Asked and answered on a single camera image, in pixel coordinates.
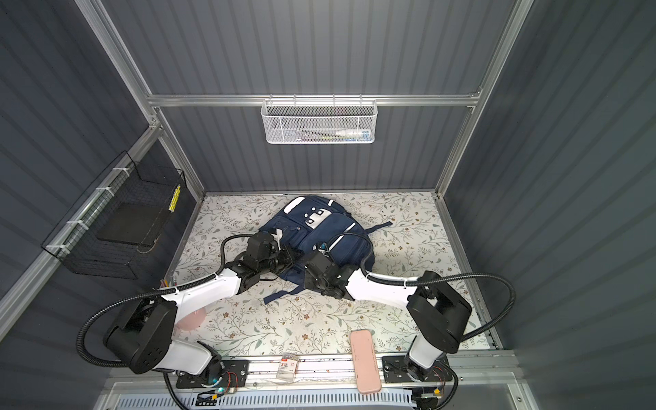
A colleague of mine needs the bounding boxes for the white wire mesh basket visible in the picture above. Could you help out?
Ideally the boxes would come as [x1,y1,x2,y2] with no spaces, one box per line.
[261,98,379,145]

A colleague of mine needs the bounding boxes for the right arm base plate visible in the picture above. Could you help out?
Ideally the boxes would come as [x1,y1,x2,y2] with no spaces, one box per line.
[381,355,453,384]

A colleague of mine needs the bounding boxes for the cup of coloured pencils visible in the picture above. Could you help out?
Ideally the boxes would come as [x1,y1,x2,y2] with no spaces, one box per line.
[162,282,210,331]

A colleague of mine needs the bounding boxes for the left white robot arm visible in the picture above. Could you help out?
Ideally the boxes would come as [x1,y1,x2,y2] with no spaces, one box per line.
[104,232,300,375]

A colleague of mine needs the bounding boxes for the pink pencil case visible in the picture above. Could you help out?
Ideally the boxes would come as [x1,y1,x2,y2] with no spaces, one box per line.
[350,330,382,395]

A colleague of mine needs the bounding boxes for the white glue bottle in basket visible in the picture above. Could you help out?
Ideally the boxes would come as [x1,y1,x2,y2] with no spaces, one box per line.
[335,129,371,141]

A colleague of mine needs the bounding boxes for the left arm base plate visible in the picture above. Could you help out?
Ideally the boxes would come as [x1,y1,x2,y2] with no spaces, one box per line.
[175,360,250,389]

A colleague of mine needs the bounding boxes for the black wire mesh basket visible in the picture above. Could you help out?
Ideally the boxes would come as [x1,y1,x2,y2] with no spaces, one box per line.
[42,155,186,279]

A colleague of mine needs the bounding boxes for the left black corrugated cable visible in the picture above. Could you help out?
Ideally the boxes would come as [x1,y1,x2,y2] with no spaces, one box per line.
[75,234,257,368]

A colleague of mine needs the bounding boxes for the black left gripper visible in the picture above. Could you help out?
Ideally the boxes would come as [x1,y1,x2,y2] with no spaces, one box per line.
[257,242,303,276]

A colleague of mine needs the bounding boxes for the small clear eraser box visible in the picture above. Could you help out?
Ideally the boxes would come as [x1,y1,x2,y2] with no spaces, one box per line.
[276,353,300,383]

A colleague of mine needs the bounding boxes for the navy blue student backpack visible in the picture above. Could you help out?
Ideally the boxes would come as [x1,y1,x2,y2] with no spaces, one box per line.
[259,196,392,295]

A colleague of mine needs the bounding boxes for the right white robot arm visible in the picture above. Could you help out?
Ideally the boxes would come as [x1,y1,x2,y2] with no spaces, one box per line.
[300,251,473,371]

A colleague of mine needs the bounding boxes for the yellow tag on basket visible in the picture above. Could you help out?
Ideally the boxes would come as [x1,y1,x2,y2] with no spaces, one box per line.
[167,184,181,213]

